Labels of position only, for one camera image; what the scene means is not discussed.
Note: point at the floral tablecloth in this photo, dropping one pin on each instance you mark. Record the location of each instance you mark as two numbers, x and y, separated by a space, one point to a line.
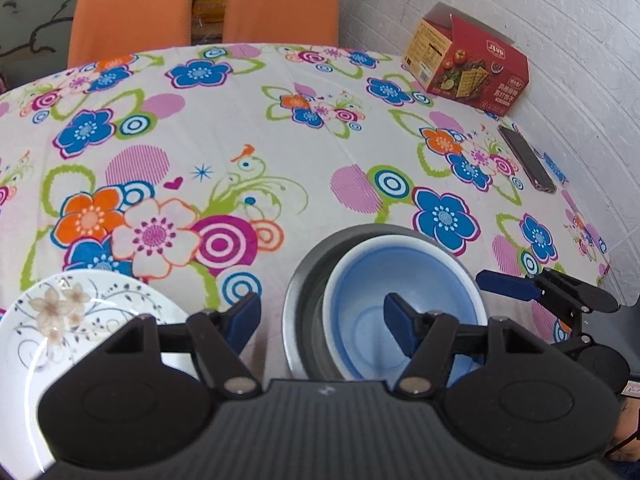
300 160

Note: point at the small white floral plate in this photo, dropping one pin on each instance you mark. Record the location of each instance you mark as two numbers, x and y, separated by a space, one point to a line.
60 320

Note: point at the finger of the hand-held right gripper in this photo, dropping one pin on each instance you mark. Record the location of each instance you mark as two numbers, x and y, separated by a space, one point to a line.
505 285

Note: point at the translucent blue plastic bowl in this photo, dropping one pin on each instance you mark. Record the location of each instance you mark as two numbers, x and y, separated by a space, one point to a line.
360 300

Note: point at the red cracker box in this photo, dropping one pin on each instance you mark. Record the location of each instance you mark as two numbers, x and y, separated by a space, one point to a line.
470 65

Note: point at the orange chair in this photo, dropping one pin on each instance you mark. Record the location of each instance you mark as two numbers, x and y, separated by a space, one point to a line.
280 0
130 10

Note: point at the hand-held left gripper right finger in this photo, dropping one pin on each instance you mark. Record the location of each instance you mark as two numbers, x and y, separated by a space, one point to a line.
400 325

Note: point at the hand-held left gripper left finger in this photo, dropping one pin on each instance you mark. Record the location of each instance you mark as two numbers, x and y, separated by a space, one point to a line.
247 315

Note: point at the white plastic bowl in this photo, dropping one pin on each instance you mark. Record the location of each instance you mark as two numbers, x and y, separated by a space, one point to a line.
336 272

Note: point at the dark smartphone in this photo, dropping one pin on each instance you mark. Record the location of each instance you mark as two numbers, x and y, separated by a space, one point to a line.
527 160

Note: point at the stainless steel bowl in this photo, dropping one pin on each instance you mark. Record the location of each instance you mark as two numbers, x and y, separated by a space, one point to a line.
305 310

